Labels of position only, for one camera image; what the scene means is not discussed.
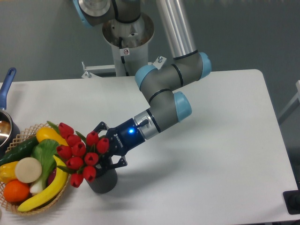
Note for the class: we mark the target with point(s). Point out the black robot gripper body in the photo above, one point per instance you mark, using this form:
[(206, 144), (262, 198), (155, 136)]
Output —
[(123, 138)]

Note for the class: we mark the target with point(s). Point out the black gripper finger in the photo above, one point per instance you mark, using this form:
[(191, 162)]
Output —
[(106, 163), (102, 130)]

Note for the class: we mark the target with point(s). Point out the red tulip bouquet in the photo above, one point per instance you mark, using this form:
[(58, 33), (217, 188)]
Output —
[(81, 154)]

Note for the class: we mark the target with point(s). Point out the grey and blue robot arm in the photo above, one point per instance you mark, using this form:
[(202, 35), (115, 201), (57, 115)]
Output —
[(160, 87)]

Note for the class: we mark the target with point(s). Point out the dark grey ribbed vase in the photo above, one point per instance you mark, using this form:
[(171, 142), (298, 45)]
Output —
[(105, 182)]

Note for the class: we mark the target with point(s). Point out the yellow banana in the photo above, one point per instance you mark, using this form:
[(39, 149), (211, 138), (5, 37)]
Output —
[(49, 192)]

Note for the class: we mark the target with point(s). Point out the dark red vegetable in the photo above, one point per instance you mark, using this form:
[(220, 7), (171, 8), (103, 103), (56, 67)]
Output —
[(51, 177)]

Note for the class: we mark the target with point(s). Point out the yellow squash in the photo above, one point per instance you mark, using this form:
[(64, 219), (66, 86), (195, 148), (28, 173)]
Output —
[(49, 133)]

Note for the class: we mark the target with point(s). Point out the green bok choy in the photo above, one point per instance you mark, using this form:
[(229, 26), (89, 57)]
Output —
[(44, 152)]

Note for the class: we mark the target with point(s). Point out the woven wicker basket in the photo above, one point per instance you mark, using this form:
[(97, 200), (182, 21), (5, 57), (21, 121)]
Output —
[(13, 208)]

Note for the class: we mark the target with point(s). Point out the beige round disc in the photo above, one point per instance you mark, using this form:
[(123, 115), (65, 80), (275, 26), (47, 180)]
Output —
[(28, 170)]

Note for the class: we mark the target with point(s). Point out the green cucumber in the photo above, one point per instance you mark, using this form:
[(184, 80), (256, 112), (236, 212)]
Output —
[(20, 151)]

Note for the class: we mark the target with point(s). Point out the orange fruit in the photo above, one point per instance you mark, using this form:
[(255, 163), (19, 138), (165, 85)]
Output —
[(16, 191)]

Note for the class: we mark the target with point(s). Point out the yellow bell pepper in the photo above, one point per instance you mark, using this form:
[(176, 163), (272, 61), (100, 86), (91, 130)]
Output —
[(7, 172)]

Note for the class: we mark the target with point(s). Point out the black device at table edge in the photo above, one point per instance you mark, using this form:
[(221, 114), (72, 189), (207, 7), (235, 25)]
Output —
[(292, 201)]

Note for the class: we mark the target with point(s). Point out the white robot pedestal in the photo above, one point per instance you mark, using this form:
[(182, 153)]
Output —
[(129, 44)]

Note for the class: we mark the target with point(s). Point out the blue handled saucepan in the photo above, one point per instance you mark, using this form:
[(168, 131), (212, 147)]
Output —
[(8, 129)]

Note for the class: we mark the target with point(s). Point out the white frame at right edge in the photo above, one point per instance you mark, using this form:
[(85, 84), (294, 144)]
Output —
[(291, 106)]

